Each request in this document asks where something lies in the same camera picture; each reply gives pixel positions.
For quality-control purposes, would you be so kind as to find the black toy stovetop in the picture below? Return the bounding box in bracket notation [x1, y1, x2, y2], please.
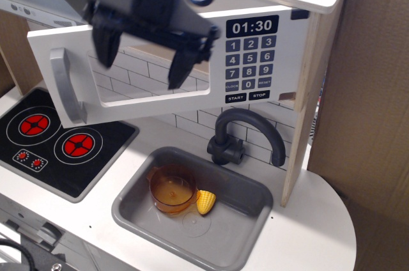
[1, 88, 139, 203]

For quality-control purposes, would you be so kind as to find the brown cardboard box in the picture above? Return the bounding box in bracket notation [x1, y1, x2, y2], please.
[308, 0, 408, 270]

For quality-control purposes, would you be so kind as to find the dark grey toy faucet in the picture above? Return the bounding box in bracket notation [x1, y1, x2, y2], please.
[207, 108, 286, 167]

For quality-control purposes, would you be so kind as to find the grey oven knob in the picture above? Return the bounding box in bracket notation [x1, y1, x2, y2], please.
[37, 222, 63, 245]

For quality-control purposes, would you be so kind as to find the yellow toy corn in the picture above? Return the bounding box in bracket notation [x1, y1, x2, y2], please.
[196, 190, 217, 215]

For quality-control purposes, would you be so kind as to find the white toy microwave door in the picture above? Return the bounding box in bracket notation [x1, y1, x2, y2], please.
[27, 6, 311, 127]

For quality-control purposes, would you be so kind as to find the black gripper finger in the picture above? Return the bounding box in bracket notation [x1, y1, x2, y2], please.
[92, 26, 122, 68]
[168, 45, 212, 89]

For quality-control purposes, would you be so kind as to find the black cable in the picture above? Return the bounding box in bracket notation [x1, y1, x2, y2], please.
[0, 238, 36, 271]

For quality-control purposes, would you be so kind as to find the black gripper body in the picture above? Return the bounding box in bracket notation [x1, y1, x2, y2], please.
[84, 0, 220, 48]

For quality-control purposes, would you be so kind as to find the grey toy sink basin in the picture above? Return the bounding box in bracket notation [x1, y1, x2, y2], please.
[112, 147, 273, 270]

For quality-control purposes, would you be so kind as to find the orange transparent toy pot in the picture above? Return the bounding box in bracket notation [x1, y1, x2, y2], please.
[146, 164, 200, 214]

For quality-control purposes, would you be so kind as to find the white wooden microwave cabinet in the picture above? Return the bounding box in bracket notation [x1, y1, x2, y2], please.
[159, 0, 344, 205]

